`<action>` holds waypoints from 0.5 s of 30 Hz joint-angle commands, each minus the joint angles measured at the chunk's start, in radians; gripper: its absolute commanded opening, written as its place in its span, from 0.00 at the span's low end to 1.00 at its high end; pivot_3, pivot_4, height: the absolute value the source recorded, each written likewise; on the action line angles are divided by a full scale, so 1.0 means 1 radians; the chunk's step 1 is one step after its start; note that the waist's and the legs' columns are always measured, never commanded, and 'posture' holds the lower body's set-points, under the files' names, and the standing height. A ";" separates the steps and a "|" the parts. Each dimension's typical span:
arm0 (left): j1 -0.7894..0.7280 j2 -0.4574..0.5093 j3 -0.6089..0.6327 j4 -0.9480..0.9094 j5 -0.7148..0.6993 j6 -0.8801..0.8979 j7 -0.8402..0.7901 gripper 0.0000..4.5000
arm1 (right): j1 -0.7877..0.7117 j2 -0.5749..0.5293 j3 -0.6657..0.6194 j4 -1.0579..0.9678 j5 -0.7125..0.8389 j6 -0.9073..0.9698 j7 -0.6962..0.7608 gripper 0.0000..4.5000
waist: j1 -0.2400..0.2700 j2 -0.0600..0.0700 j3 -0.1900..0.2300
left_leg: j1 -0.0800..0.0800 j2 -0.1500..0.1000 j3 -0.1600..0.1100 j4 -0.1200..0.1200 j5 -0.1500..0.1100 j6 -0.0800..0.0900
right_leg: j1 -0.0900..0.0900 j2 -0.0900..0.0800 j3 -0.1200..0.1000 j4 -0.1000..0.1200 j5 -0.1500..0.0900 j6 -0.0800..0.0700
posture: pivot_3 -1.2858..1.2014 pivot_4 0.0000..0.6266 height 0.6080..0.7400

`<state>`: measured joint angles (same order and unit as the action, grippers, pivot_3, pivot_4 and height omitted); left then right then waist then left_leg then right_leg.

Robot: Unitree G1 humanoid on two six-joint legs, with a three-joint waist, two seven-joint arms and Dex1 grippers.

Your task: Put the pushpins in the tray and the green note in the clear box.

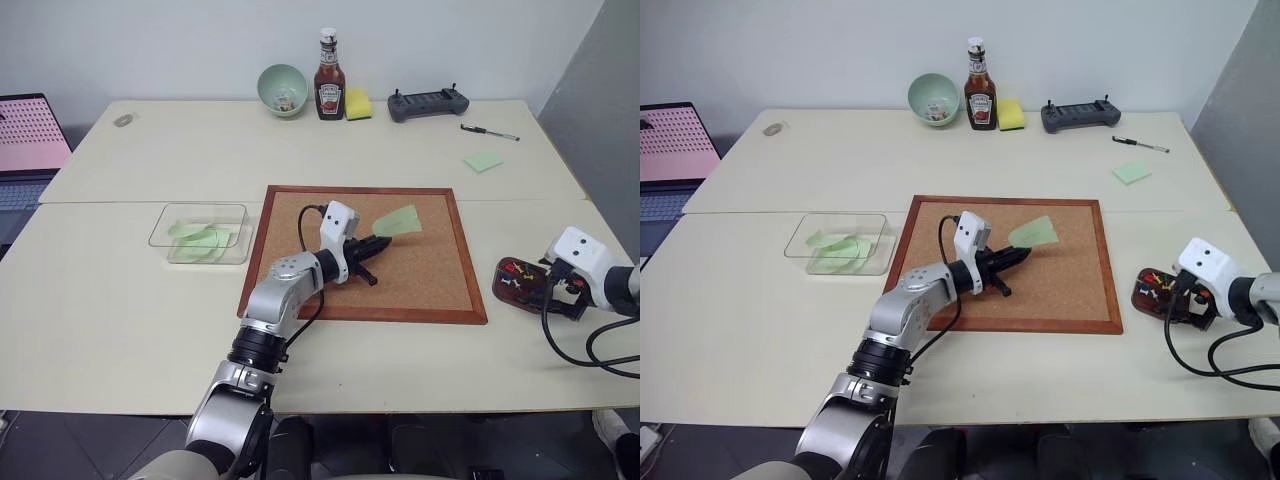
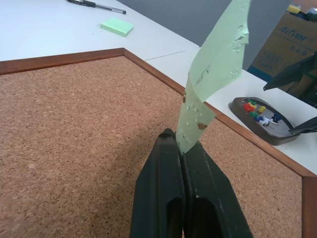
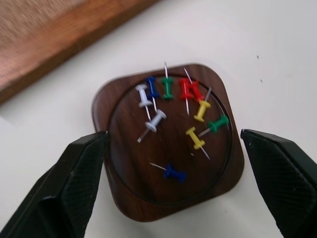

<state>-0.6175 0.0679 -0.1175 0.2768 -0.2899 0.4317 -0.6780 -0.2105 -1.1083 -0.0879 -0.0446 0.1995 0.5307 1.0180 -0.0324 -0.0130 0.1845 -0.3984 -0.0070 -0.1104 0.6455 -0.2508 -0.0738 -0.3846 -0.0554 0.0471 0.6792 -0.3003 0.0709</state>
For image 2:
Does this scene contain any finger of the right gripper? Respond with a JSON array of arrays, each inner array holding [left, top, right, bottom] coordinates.
[[263, 51, 317, 92], [288, 118, 317, 136]]

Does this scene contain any green paper note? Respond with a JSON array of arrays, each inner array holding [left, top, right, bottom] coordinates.
[[175, 0, 252, 155]]

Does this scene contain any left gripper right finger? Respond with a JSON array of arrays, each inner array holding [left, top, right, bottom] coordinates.
[[182, 141, 255, 238]]

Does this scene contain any brown cardboard box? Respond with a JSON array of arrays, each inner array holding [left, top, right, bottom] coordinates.
[[247, 11, 317, 108]]

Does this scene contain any white plastic toy piece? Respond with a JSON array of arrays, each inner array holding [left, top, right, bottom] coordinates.
[[256, 116, 272, 127]]

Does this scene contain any red plastic toy piece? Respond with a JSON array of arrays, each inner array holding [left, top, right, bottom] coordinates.
[[243, 100, 257, 113]]

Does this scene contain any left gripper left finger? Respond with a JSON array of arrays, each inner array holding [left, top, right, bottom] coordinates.
[[130, 127, 186, 238]]

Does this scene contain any green sticky note pad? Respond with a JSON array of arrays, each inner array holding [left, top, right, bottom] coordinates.
[[100, 17, 135, 38]]

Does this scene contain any black ballpoint pen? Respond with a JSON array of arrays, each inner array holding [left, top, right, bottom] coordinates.
[[66, 0, 127, 15]]

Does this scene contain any wood framed cork board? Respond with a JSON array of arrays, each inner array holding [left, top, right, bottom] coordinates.
[[0, 48, 317, 238]]

